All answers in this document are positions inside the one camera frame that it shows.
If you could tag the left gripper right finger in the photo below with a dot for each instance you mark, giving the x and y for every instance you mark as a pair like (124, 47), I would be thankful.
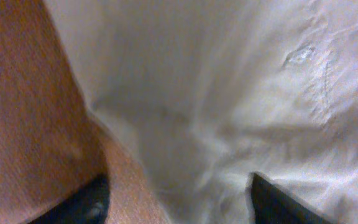
(273, 205)

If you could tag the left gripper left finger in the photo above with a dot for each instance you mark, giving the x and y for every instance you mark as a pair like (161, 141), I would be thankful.
(89, 205)

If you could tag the khaki shorts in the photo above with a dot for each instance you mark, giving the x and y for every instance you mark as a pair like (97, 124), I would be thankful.
(205, 92)

